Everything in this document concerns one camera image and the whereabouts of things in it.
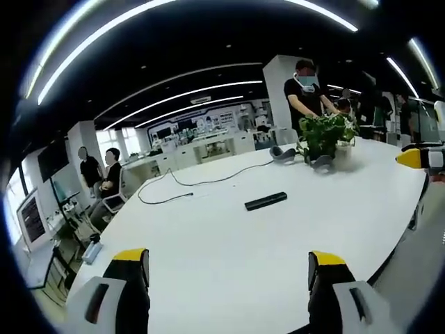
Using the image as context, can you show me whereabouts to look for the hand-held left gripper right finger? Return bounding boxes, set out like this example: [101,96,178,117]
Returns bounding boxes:
[307,250,394,334]

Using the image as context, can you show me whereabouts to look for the white power strip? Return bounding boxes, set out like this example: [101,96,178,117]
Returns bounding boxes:
[82,240,104,264]

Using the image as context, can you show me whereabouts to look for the standing display screen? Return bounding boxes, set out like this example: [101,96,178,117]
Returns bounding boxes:
[16,190,50,251]

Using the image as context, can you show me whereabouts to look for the black remote control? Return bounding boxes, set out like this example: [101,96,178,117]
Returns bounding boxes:
[243,191,289,212]

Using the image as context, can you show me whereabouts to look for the green potted plant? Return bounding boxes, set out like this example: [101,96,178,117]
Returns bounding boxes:
[296,113,359,164]

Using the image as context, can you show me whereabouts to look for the wall-mounted black screen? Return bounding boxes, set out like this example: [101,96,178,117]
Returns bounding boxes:
[37,138,70,183]

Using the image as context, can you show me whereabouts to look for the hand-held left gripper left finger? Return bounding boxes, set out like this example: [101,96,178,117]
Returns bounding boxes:
[65,248,151,334]

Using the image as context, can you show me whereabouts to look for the black cable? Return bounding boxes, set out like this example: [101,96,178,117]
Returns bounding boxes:
[138,158,276,205]

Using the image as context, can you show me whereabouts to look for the white display counter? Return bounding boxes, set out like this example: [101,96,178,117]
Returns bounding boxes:
[121,130,257,182]

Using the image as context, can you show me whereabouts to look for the white office chair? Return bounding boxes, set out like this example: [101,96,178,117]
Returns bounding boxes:
[102,166,128,214]

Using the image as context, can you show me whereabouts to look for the grey neck-worn device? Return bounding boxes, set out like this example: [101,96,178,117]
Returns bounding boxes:
[310,154,335,172]
[269,145,296,166]

